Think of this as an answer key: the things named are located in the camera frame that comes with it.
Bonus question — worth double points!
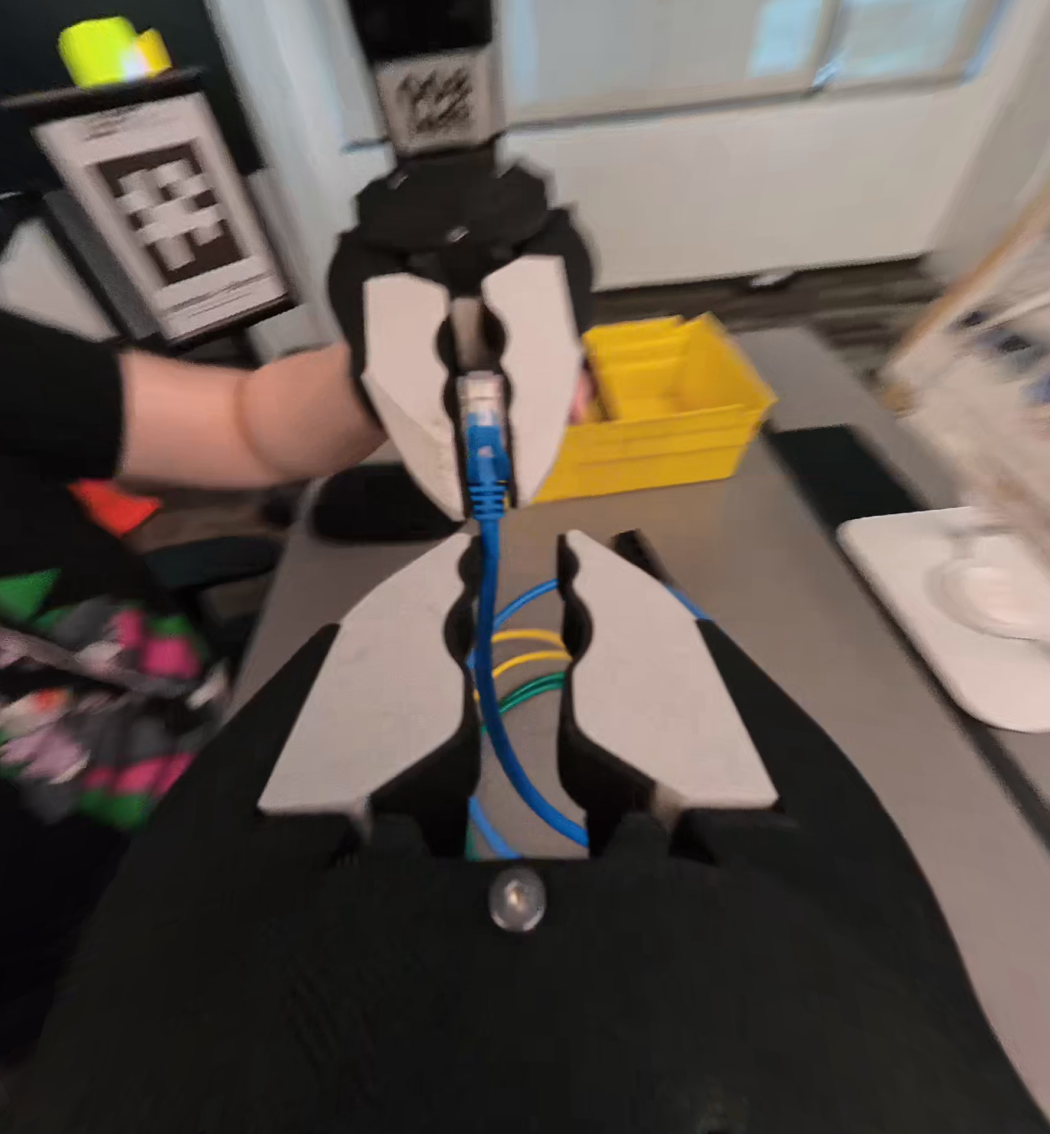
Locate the black network switch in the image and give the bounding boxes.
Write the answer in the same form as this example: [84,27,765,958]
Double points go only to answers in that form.
[311,463,466,544]

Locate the person's left forearm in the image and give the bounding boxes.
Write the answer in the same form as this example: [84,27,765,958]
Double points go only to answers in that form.
[118,342,398,493]

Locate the green ethernet cable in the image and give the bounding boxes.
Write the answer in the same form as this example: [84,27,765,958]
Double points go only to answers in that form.
[465,672,572,863]

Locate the printed marker sign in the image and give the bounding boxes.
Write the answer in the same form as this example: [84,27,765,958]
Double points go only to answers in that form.
[30,89,300,349]

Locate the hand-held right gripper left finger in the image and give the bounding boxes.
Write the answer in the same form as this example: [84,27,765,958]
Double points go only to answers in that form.
[258,531,487,860]

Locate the yellow ethernet cable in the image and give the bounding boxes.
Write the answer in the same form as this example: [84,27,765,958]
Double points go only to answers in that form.
[471,627,572,711]

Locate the yellow plastic bin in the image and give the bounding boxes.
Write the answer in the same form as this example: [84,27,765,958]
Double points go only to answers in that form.
[532,313,778,506]

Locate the large window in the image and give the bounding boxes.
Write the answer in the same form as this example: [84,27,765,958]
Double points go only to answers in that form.
[500,0,1014,121]

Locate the neon yellow roll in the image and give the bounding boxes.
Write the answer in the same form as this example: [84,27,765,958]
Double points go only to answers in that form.
[57,15,174,90]

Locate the printed instruction sheet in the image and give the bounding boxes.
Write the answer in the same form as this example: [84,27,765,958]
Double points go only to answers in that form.
[888,222,1050,658]

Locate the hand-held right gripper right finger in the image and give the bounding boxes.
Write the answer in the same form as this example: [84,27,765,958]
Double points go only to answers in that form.
[557,531,780,860]

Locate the blue ethernet cable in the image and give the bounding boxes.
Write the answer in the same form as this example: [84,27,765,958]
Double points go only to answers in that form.
[456,372,713,863]

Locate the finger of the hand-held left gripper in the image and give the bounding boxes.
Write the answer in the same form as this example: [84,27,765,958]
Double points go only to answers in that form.
[359,273,473,524]
[479,256,591,509]

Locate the person's patterned trousers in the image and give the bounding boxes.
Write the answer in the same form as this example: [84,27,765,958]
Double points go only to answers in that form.
[0,567,229,834]

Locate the orange object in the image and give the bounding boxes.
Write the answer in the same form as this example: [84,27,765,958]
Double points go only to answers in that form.
[72,478,165,539]

